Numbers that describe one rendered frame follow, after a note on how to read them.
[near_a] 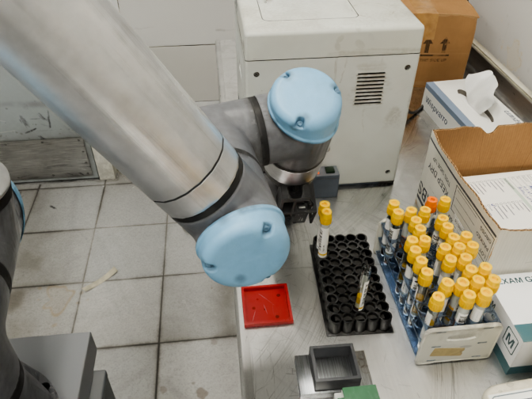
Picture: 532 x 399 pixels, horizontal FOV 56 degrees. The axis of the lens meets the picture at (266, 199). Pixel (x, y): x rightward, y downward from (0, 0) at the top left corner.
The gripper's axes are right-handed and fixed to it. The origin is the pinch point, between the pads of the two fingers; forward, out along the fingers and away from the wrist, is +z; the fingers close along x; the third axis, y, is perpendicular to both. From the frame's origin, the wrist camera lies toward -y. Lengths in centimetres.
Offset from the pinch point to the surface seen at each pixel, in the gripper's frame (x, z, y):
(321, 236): 4.8, -7.4, 8.9
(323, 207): 5.1, -10.6, 5.4
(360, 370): 6.6, -12.2, 27.8
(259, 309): -5.0, -5.4, 18.4
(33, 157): -93, 134, -77
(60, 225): -79, 131, -43
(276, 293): -2.2, -4.0, 16.0
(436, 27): 42, 13, -44
